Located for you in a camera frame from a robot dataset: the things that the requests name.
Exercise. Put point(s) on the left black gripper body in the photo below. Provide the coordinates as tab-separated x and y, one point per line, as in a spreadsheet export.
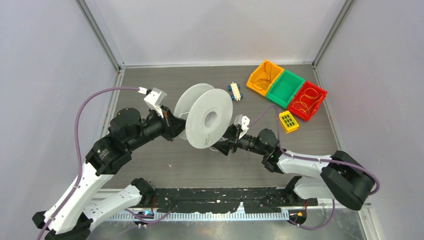
155	125

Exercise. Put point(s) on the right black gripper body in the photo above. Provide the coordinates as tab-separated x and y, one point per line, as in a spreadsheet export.
247	142

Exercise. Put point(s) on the clear plastic cable spool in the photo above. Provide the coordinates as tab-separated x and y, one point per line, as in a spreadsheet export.
207	112

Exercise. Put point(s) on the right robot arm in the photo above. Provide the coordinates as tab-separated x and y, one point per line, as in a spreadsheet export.
335	177

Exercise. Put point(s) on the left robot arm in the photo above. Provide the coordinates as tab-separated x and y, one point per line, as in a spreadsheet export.
73	217

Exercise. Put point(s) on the yellow grid block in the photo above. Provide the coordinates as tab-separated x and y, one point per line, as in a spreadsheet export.
288	122

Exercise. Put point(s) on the beige blue connector block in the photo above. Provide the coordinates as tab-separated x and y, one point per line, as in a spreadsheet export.
234	91

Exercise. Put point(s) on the orange plastic bin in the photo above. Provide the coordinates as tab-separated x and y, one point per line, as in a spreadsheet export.
263	77

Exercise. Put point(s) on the green plastic bin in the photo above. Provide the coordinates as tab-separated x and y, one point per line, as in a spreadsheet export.
284	88

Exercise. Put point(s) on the red plastic bin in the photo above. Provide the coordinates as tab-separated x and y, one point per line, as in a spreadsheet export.
307	101

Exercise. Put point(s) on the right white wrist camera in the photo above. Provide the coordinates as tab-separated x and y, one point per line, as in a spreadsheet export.
241	122

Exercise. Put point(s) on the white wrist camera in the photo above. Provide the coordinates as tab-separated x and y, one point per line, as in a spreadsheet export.
241	122
153	99

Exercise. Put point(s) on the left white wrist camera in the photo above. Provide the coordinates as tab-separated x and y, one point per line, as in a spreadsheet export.
153	99

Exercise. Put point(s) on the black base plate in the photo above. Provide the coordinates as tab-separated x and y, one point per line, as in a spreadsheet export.
223	200

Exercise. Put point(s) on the slotted cable duct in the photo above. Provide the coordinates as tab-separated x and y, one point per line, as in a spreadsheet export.
125	216

